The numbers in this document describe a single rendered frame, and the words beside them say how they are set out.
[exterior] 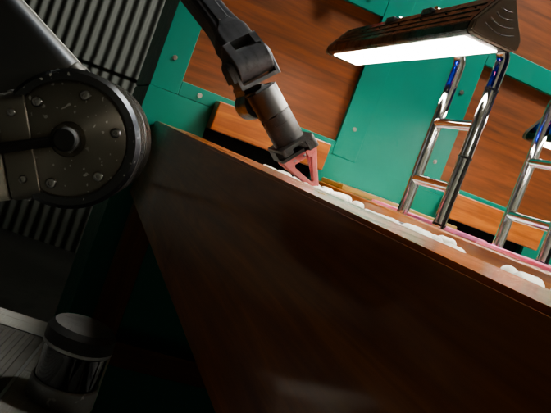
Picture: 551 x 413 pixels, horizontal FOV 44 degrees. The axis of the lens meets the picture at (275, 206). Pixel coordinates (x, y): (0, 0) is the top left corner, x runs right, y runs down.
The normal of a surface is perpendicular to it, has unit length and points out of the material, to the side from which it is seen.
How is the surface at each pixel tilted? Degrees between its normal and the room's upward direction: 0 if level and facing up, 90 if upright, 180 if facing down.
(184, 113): 90
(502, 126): 90
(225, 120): 90
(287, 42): 90
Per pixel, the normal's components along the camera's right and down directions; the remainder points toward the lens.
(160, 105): 0.26, 0.17
